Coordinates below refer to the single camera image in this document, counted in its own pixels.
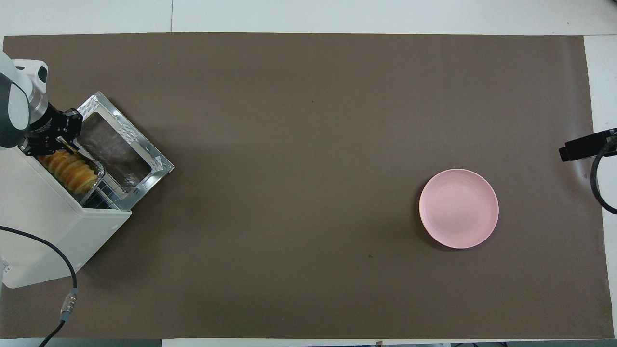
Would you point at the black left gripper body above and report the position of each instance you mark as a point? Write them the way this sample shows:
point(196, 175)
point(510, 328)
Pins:
point(53, 125)

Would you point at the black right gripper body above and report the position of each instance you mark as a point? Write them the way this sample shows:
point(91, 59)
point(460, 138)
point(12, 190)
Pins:
point(612, 140)

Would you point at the sliced orange bread loaf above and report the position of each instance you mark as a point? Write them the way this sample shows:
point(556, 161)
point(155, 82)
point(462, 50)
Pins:
point(67, 168)

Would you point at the aluminium foil tray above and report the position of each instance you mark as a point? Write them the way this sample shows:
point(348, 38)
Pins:
point(100, 171)

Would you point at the white toaster oven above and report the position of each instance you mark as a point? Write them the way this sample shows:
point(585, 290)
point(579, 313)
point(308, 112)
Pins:
point(43, 226)

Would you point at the pink round plate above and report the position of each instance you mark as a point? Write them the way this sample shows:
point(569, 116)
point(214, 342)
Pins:
point(458, 209)

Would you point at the brown table mat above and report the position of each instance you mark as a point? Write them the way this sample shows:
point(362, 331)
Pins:
point(289, 193)

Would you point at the glass oven door metal frame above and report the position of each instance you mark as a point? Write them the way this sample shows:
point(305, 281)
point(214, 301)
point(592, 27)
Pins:
point(164, 168)

